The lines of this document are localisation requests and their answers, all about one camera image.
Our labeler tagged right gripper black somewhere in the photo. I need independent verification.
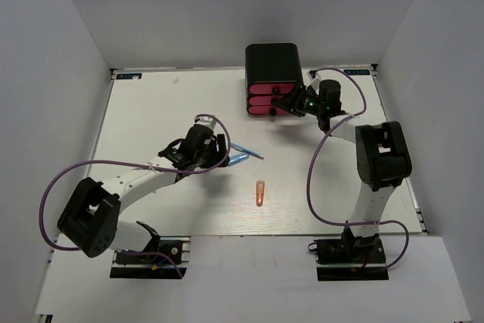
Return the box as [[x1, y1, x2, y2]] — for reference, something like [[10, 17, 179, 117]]
[[273, 82, 326, 117]]

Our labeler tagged pink drawer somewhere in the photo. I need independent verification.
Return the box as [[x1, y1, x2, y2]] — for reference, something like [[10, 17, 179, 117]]
[[247, 95, 282, 107], [247, 105, 289, 117], [247, 82, 296, 96]]

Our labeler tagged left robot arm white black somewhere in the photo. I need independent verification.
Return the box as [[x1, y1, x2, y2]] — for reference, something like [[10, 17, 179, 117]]
[[57, 123, 228, 262]]

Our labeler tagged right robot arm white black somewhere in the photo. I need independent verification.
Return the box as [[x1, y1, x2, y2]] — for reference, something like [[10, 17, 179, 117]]
[[271, 79, 412, 262]]

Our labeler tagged light blue clip pen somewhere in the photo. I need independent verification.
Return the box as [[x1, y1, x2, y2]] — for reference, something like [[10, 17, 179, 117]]
[[231, 142, 264, 160]]

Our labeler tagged black drawer cabinet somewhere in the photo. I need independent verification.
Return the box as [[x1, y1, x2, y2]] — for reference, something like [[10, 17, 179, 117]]
[[245, 43, 303, 108]]

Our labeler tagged right blue table sticker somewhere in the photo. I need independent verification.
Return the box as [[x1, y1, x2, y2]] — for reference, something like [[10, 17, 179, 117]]
[[343, 69, 371, 76]]

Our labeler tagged blue table sticker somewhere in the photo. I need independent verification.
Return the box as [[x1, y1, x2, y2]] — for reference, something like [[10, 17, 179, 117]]
[[116, 73, 142, 80], [343, 69, 371, 76]]

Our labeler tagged left blue table sticker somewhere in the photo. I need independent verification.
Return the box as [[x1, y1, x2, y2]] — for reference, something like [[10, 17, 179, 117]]
[[116, 73, 142, 80]]

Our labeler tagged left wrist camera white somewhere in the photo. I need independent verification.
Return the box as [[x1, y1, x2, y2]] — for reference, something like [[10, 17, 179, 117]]
[[194, 114, 217, 132]]

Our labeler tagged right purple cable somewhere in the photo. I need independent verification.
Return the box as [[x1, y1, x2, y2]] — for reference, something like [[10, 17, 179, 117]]
[[306, 67, 410, 271]]

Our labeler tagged purple cable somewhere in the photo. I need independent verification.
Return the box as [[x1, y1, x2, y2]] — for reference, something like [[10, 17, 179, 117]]
[[306, 67, 410, 271], [39, 113, 231, 277]]

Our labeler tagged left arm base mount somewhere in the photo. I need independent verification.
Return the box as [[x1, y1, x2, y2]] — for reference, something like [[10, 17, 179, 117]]
[[110, 237, 191, 280]]

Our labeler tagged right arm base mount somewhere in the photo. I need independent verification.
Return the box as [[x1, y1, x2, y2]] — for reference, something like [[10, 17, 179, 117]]
[[308, 239, 389, 281]]

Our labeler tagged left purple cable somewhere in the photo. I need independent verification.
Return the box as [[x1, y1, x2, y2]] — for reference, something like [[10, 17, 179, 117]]
[[39, 113, 231, 277]]

